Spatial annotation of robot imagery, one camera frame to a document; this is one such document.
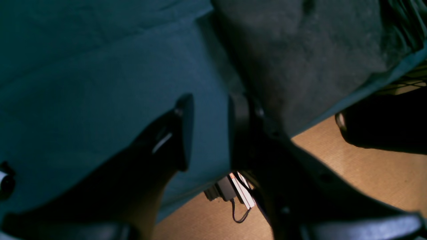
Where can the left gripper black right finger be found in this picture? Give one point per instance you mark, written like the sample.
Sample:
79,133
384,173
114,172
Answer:
302,198

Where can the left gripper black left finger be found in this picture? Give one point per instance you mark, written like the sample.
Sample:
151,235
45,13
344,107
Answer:
121,198

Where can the grey T-shirt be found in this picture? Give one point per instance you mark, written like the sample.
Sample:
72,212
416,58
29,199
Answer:
309,59

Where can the white marker pen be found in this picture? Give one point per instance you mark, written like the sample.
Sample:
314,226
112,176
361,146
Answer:
7,181

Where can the blue table cloth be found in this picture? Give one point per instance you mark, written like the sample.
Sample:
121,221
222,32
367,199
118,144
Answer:
80,79

